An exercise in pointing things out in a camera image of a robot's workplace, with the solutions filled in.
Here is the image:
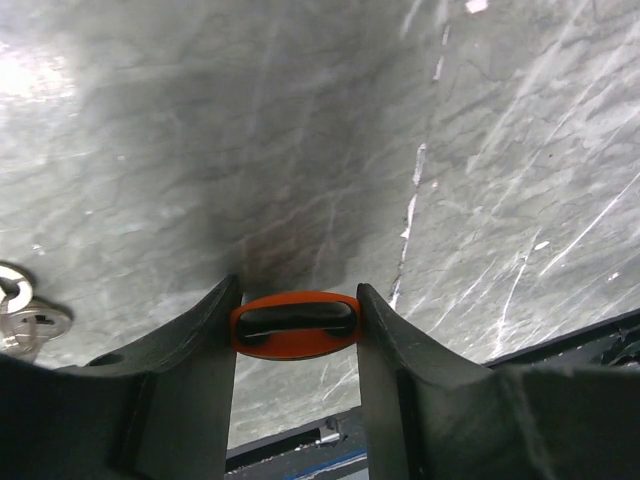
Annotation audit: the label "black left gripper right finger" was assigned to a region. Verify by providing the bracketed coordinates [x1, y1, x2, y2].
[357, 284, 639, 479]

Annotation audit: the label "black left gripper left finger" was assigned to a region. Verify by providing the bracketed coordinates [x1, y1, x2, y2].
[1, 276, 242, 479]

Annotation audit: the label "orange padlock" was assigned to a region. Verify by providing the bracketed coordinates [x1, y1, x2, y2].
[230, 291, 363, 361]

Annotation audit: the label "yellow padlock silver keys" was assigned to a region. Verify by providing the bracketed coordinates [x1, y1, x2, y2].
[1, 262, 72, 363]

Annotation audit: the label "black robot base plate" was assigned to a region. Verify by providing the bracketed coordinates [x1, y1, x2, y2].
[224, 307, 640, 480]

